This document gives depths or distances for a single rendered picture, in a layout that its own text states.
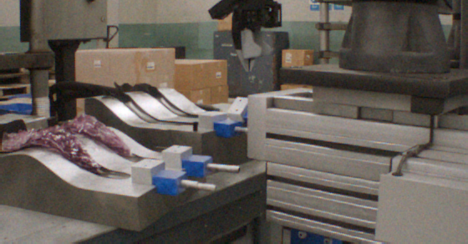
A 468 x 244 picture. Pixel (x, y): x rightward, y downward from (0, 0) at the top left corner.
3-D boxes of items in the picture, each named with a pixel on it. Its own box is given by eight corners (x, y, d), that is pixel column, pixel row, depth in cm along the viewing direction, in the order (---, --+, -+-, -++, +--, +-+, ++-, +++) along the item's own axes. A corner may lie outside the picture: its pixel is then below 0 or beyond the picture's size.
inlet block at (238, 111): (295, 119, 111) (288, 101, 107) (286, 136, 108) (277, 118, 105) (245, 114, 118) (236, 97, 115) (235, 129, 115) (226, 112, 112)
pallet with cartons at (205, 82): (228, 119, 647) (228, 60, 635) (193, 130, 575) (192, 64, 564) (154, 112, 703) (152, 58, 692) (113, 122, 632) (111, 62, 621)
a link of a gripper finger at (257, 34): (266, 72, 110) (266, 29, 108) (243, 71, 113) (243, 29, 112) (274, 71, 112) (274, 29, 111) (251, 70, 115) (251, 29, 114)
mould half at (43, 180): (206, 185, 96) (206, 127, 94) (139, 231, 72) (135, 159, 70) (12, 159, 112) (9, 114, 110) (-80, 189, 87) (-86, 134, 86)
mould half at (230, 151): (272, 153, 121) (273, 96, 119) (201, 178, 100) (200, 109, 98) (129, 129, 150) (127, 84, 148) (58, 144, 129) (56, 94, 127)
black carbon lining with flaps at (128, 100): (236, 125, 119) (236, 83, 117) (190, 136, 106) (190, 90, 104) (134, 112, 139) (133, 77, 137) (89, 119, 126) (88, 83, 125)
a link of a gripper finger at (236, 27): (236, 49, 108) (236, 8, 106) (231, 49, 109) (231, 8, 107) (250, 49, 111) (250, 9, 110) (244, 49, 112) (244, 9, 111)
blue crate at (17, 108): (54, 128, 469) (53, 106, 466) (22, 135, 434) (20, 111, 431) (20, 123, 499) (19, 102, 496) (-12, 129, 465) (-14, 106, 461)
